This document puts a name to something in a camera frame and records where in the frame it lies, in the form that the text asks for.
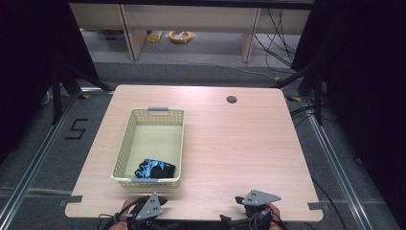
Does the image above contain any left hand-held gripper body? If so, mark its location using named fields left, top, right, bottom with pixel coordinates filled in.
left=126, top=192, right=165, bottom=230

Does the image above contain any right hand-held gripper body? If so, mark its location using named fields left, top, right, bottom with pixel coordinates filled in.
left=240, top=189, right=282, bottom=230

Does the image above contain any blue camouflage black glove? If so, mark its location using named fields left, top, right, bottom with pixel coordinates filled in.
left=134, top=158, right=176, bottom=179

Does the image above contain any cream perforated plastic basket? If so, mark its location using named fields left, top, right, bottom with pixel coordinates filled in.
left=110, top=106, right=186, bottom=190

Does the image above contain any person's right hand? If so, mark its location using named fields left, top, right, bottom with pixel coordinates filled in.
left=268, top=202, right=282, bottom=230

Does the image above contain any person's left hand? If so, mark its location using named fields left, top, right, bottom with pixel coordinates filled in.
left=106, top=198, right=139, bottom=230

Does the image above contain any grey tape strip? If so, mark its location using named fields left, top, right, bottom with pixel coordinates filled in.
left=307, top=201, right=330, bottom=212
left=58, top=195, right=83, bottom=208

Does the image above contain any black metal stand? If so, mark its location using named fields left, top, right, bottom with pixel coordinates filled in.
left=271, top=62, right=325, bottom=127
left=50, top=62, right=113, bottom=127

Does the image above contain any yellow packet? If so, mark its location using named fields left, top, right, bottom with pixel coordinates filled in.
left=146, top=30, right=164, bottom=44

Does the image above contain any black curtain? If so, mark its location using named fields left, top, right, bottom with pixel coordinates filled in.
left=0, top=0, right=100, bottom=167
left=291, top=0, right=406, bottom=224

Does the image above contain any beige wooden desk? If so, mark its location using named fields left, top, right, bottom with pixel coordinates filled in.
left=69, top=3, right=312, bottom=63

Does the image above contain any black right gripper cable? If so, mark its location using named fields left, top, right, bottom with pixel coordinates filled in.
left=271, top=210, right=291, bottom=230

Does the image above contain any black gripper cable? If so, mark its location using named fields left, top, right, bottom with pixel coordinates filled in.
left=271, top=210, right=291, bottom=230
left=97, top=196, right=145, bottom=230

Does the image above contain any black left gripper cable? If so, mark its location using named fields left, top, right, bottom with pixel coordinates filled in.
left=97, top=196, right=145, bottom=230

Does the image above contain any black floor cable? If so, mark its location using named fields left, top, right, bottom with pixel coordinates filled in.
left=309, top=175, right=350, bottom=230

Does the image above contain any aluminium floor rail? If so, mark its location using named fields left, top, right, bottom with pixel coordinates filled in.
left=0, top=92, right=79, bottom=224
left=301, top=96, right=375, bottom=230

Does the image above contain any white floor cable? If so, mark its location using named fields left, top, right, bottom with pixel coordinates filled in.
left=152, top=41, right=280, bottom=81

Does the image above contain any orange cable coil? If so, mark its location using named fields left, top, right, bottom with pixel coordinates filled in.
left=168, top=30, right=194, bottom=45

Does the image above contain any bundle of black hanging cables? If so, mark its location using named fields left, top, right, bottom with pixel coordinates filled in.
left=254, top=8, right=297, bottom=69

